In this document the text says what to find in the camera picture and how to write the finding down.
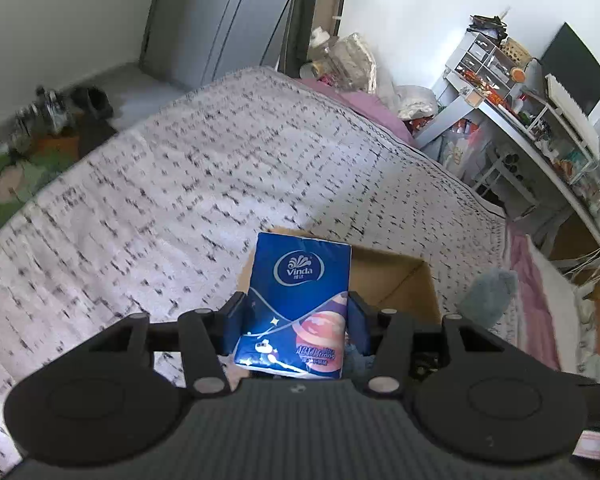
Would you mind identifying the clear drawer organizer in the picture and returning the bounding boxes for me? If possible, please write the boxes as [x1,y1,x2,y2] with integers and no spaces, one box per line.
[445,30,519,87]

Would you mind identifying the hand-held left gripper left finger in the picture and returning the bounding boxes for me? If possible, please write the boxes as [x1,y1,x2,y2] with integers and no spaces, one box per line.
[87,290,249,397]

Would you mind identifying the white black-patterned blanket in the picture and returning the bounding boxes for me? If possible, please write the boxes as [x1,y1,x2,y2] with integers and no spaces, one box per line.
[0,65,509,476]

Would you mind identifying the wicker basket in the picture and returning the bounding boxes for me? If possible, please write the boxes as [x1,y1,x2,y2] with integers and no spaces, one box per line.
[500,37,532,67]

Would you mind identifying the black slippers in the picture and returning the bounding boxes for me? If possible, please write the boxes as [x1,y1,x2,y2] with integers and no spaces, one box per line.
[72,86,114,122]

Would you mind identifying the black monitor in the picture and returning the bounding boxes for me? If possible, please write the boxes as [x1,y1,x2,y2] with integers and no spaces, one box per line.
[540,22,600,117]

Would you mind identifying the blue tissue pack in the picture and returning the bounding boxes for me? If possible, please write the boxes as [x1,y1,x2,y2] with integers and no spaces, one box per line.
[233,232,354,380]

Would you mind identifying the white desk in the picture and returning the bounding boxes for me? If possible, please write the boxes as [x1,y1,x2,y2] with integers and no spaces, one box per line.
[415,67,600,247]

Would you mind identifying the flat cardboard box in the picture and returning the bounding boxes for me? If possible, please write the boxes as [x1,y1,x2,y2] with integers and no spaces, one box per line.
[277,0,351,79]

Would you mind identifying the white keyboard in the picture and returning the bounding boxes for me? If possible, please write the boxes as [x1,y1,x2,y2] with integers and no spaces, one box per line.
[545,74,600,152]

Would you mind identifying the heap of plastic bags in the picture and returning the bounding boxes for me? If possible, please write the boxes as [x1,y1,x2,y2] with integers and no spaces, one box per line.
[300,27,439,122]

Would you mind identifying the brown cardboard box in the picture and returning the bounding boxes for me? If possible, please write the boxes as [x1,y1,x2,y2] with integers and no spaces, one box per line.
[236,226,442,361]

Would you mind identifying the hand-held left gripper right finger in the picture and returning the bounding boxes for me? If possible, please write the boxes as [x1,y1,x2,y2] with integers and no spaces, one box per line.
[346,292,506,397]

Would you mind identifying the green floor mat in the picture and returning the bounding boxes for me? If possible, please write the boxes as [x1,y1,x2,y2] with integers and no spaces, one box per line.
[0,132,81,249]

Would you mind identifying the grey wardrobe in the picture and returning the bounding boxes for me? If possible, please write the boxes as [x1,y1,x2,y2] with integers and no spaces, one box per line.
[140,0,307,92]

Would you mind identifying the large blue plush toy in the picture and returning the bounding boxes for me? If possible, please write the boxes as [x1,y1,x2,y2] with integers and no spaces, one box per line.
[455,267,519,332]

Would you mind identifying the pair of grey sneakers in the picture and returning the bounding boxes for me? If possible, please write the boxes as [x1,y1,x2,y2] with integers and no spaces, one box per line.
[10,87,72,147]

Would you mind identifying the small blue plush toy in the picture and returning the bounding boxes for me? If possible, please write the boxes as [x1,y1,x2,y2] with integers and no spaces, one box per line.
[341,339,381,383]

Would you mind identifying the white pillow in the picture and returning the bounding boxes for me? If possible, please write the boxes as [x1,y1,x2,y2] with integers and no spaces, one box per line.
[524,235,589,377]

